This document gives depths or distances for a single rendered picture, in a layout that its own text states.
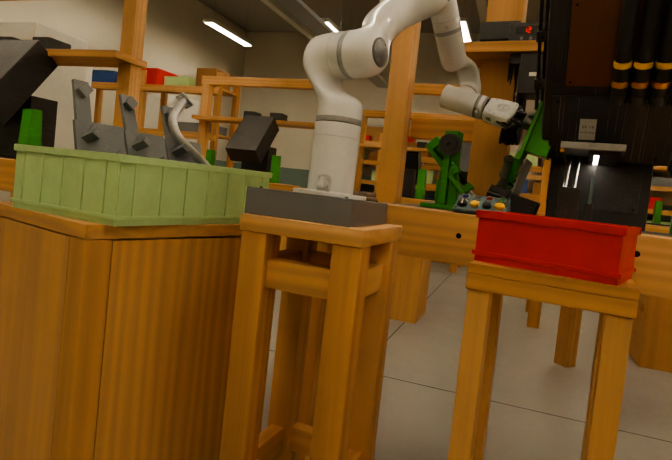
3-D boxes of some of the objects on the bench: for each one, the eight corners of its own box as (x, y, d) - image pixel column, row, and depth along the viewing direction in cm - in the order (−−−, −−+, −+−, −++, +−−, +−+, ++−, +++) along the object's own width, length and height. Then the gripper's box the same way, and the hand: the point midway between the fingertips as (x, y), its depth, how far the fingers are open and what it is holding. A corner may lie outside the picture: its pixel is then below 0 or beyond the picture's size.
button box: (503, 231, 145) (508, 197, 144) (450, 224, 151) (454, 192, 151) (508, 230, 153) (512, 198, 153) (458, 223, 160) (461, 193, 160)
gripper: (490, 103, 189) (540, 118, 182) (472, 129, 181) (523, 146, 174) (493, 86, 184) (545, 101, 176) (474, 112, 175) (528, 129, 168)
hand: (528, 122), depth 176 cm, fingers closed on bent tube, 3 cm apart
